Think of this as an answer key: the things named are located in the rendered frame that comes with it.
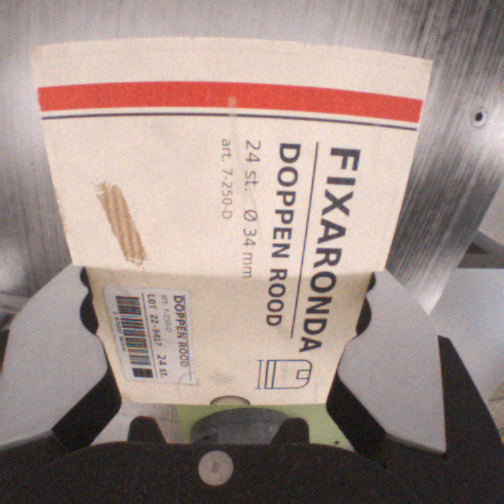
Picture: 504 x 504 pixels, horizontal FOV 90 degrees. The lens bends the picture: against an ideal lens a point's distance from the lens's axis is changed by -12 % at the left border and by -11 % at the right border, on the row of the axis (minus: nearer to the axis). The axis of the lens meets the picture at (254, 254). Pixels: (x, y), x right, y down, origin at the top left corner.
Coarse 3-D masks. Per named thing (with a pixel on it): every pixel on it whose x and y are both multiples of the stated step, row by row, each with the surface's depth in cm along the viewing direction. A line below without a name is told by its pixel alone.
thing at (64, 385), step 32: (64, 288) 9; (32, 320) 8; (64, 320) 8; (96, 320) 10; (32, 352) 7; (64, 352) 7; (96, 352) 7; (0, 384) 6; (32, 384) 6; (64, 384) 6; (96, 384) 6; (0, 416) 5; (32, 416) 5; (64, 416) 5; (96, 416) 6; (0, 448) 5; (64, 448) 5
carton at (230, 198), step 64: (64, 64) 7; (128, 64) 7; (192, 64) 8; (256, 64) 8; (320, 64) 8; (384, 64) 8; (64, 128) 8; (128, 128) 8; (192, 128) 8; (256, 128) 8; (320, 128) 9; (384, 128) 9; (64, 192) 9; (128, 192) 9; (192, 192) 9; (256, 192) 9; (320, 192) 10; (384, 192) 10; (128, 256) 10; (192, 256) 10; (256, 256) 11; (320, 256) 11; (384, 256) 11; (128, 320) 12; (192, 320) 12; (256, 320) 12; (320, 320) 12; (128, 384) 14; (192, 384) 14; (256, 384) 14; (320, 384) 14
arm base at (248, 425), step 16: (208, 416) 36; (224, 416) 35; (240, 416) 34; (256, 416) 35; (272, 416) 36; (192, 432) 36; (208, 432) 34; (224, 432) 33; (240, 432) 33; (256, 432) 33; (272, 432) 34
